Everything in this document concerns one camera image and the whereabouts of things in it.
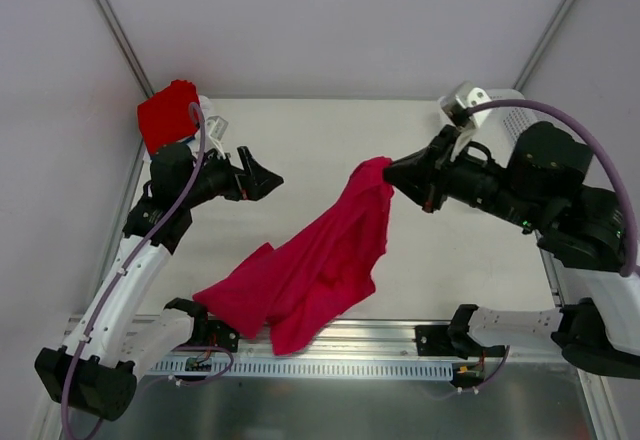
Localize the crimson pink t-shirt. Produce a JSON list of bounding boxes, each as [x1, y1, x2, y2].
[[193, 157, 394, 356]]

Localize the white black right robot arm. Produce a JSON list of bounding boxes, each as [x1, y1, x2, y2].
[[383, 122, 639, 380]]

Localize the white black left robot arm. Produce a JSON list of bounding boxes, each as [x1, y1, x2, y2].
[[35, 143, 284, 421]]

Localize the white plastic mesh basket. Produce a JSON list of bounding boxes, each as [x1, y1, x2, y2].
[[477, 107, 538, 160]]

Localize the folded red t-shirt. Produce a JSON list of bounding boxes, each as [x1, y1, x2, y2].
[[137, 80, 199, 156]]

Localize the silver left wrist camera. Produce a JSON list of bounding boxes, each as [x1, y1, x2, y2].
[[204, 115, 229, 153]]

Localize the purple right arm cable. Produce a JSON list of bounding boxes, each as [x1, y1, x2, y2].
[[464, 99, 640, 278]]

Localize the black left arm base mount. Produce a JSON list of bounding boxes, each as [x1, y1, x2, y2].
[[201, 319, 240, 353]]

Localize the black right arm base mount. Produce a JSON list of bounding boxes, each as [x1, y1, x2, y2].
[[414, 324, 506, 360]]

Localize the aluminium mounting rail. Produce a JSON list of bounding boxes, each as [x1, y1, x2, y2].
[[62, 313, 596, 361]]

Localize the white slotted cable duct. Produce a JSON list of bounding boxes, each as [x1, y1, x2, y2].
[[147, 355, 454, 382]]

